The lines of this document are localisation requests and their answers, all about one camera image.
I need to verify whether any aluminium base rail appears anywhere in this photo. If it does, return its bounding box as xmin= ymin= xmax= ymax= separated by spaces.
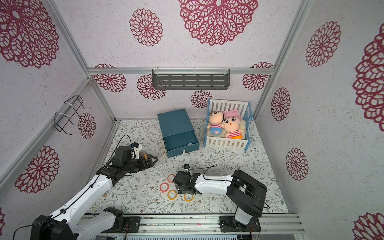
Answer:
xmin=79 ymin=214 xmax=305 ymax=236

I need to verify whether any red tape roll left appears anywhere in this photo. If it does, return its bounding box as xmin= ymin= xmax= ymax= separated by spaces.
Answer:
xmin=160 ymin=183 xmax=170 ymax=193

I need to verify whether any red tape roll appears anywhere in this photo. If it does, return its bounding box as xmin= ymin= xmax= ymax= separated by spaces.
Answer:
xmin=160 ymin=183 xmax=170 ymax=193
xmin=167 ymin=174 xmax=175 ymax=183

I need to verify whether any orange tape roll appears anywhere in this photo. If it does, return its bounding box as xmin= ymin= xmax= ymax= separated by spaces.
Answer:
xmin=167 ymin=190 xmax=178 ymax=200
xmin=184 ymin=194 xmax=194 ymax=202

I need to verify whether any teal drawer cabinet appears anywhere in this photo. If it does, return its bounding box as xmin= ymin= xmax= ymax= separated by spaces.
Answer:
xmin=158 ymin=109 xmax=195 ymax=140

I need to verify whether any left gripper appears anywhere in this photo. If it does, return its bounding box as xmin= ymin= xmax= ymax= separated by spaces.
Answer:
xmin=123 ymin=153 xmax=158 ymax=174

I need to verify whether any plush doll striped shirt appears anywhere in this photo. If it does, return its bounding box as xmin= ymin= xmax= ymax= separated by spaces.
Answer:
xmin=222 ymin=117 xmax=244 ymax=140

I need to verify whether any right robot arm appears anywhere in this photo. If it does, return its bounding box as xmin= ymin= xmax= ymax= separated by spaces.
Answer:
xmin=173 ymin=170 xmax=269 ymax=226

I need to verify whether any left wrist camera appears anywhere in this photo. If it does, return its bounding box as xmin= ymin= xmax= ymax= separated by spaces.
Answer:
xmin=114 ymin=143 xmax=143 ymax=162

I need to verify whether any white blue toy crib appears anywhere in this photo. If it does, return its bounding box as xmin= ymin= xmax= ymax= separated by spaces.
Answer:
xmin=204 ymin=99 xmax=253 ymax=151

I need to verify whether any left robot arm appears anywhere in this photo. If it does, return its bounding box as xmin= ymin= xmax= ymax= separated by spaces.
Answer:
xmin=31 ymin=155 xmax=159 ymax=240

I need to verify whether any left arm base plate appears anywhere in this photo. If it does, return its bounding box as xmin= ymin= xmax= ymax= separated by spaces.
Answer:
xmin=105 ymin=216 xmax=141 ymax=233

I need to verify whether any red tape roll upper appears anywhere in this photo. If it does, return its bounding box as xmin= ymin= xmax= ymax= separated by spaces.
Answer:
xmin=167 ymin=174 xmax=175 ymax=183

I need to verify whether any teal top drawer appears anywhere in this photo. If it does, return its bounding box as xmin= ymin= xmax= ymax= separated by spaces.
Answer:
xmin=163 ymin=131 xmax=200 ymax=158

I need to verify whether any plush doll blue outfit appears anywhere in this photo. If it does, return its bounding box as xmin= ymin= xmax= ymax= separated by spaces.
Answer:
xmin=207 ymin=111 xmax=224 ymax=136

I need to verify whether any grey wall shelf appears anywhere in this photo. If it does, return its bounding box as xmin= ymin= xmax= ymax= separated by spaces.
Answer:
xmin=152 ymin=69 xmax=230 ymax=90

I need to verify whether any orange tape roll left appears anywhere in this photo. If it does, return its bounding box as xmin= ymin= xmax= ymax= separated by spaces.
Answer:
xmin=167 ymin=190 xmax=178 ymax=200

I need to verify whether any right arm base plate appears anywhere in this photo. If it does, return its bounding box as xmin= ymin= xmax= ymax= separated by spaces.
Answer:
xmin=219 ymin=215 xmax=261 ymax=233

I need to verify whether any black wire wall rack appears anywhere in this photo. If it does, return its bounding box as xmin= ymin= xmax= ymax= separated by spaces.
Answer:
xmin=53 ymin=95 xmax=90 ymax=136

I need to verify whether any orange tape roll right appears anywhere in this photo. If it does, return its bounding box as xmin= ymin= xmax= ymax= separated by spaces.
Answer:
xmin=184 ymin=194 xmax=194 ymax=202

